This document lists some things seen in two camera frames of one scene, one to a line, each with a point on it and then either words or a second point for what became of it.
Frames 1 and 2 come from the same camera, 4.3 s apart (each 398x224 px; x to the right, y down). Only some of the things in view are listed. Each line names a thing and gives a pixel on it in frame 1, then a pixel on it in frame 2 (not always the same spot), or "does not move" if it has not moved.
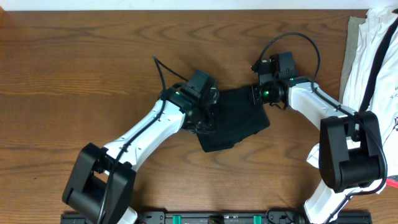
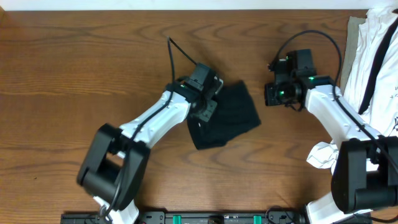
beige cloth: [349, 50] does not move
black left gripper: [205, 119] to [207, 109]
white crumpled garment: [380, 97] does not move
